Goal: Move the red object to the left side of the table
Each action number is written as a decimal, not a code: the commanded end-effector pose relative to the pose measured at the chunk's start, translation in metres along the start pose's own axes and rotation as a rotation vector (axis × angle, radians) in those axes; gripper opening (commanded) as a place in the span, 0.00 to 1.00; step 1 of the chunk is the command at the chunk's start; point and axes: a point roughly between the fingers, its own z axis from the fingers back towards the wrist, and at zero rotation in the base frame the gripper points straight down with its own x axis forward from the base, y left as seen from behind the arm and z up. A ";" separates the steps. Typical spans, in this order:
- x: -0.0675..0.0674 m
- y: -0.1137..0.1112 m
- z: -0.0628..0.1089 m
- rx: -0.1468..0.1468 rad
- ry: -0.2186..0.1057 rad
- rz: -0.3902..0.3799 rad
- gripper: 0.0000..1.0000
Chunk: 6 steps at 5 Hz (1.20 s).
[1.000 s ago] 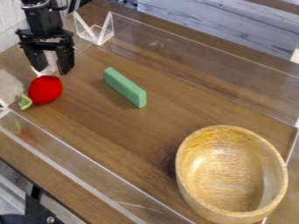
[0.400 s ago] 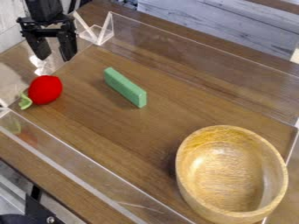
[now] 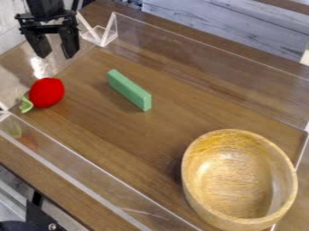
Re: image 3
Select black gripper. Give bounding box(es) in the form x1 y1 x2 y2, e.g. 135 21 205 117
15 0 80 59

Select red plush strawberry toy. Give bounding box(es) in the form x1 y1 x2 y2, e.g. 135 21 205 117
19 78 65 114

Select green rectangular block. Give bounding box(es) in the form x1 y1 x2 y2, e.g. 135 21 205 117
107 69 152 112

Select clear acrylic tray walls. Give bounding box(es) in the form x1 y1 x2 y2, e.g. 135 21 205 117
0 13 309 231

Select black clamp with screw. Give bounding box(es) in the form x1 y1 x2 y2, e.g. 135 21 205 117
0 201 67 231

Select wooden bowl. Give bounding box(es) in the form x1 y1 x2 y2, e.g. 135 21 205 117
180 129 298 231

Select clear acrylic corner bracket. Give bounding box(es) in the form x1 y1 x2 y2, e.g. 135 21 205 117
77 13 118 47

